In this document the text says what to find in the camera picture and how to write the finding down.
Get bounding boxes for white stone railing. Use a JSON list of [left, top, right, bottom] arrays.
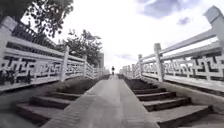
[[0, 15, 111, 93], [119, 4, 224, 93]]

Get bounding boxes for building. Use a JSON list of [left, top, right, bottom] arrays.
[[97, 52, 105, 69]]

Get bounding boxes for large dark tree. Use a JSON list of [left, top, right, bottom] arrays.
[[0, 0, 75, 40]]

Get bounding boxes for grey concrete ramp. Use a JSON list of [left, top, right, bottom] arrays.
[[39, 73, 161, 128]]

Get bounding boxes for grey stone stairs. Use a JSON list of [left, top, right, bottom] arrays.
[[0, 75, 111, 128], [118, 75, 224, 128]]

